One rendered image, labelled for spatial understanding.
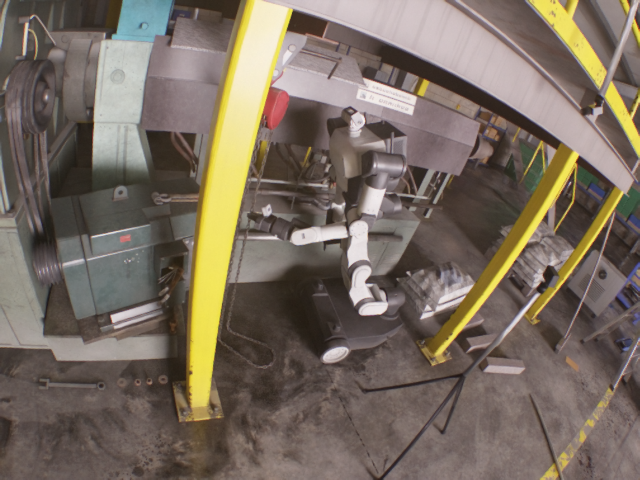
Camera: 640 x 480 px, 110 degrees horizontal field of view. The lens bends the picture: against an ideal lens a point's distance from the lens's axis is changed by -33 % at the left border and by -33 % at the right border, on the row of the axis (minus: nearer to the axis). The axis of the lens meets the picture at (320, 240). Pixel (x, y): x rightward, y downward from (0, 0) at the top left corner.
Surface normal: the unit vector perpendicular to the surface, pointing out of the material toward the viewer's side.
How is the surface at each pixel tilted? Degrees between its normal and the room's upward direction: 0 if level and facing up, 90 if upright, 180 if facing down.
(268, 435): 0
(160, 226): 45
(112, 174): 90
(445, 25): 90
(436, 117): 78
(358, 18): 90
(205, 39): 30
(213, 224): 90
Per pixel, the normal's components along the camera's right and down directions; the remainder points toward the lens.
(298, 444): 0.30, -0.79
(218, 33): 0.45, -0.37
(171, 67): 0.44, 0.44
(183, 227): 0.68, -0.14
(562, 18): 0.38, 0.61
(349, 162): -0.47, 0.55
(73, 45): 0.48, -0.03
